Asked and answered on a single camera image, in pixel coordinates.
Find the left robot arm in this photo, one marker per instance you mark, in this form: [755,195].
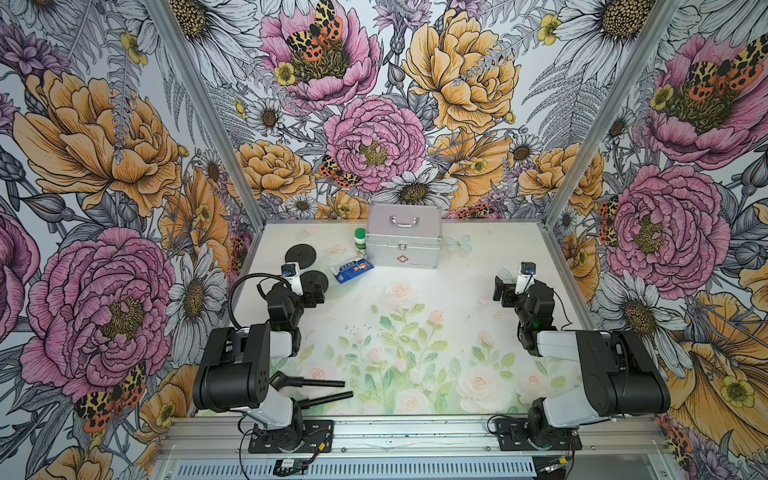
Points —
[234,373]

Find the aluminium front rail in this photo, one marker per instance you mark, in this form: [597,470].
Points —
[408,436]

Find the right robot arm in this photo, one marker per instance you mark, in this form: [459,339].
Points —
[619,378]

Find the black round base far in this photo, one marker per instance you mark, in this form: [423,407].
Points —
[302,254]

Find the blue snack packet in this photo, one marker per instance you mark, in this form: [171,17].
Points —
[351,269]

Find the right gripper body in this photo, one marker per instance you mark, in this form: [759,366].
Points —
[509,294]

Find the small circuit board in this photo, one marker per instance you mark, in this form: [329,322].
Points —
[288,467]

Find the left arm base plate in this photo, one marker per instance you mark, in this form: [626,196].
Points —
[313,436]

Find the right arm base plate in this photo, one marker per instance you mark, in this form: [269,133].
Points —
[519,434]

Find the black stand pole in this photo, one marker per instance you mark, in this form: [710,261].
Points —
[314,402]

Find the green capped white bottle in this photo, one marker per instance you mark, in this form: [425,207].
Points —
[360,237]

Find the silver aluminium first aid case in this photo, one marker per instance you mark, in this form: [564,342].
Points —
[404,236]

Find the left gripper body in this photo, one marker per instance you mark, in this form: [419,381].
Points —
[309,300]

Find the black round stand base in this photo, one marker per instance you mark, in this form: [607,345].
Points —
[314,280]

